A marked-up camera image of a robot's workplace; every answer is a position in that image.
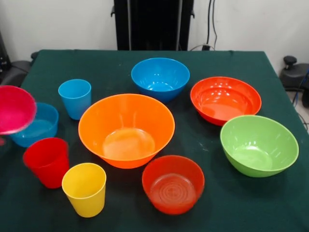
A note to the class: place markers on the large blue bowl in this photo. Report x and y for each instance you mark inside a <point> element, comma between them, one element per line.
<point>159,72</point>

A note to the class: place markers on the pink bowl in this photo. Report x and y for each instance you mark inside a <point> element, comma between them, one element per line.
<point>14,108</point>

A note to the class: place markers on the large orange bowl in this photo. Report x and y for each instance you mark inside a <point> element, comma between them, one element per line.
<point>125,116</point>

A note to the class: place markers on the small red bowl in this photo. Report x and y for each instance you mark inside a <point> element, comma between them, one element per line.
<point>172,169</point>

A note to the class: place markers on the wide red bowl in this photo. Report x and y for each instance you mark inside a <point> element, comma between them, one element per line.
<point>224,108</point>

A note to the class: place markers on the blue cup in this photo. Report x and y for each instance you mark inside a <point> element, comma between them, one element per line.
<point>75,101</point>

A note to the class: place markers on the yellow cup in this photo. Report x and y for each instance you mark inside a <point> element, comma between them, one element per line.
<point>84,193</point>

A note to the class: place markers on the green bowl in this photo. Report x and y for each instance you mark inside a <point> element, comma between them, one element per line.
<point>258,145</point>

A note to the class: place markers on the dark green tablecloth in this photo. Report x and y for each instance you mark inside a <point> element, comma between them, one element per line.
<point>217,205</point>

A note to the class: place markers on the small blue bowl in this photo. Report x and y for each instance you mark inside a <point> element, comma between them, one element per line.
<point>44,130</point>

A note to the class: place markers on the red cup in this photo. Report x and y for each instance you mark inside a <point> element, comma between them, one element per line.
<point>48,166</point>

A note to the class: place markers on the black caster base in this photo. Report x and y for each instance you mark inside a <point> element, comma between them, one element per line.
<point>293,75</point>
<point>17,70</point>

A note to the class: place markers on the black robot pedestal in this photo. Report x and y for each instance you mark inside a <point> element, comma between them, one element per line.
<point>152,24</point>

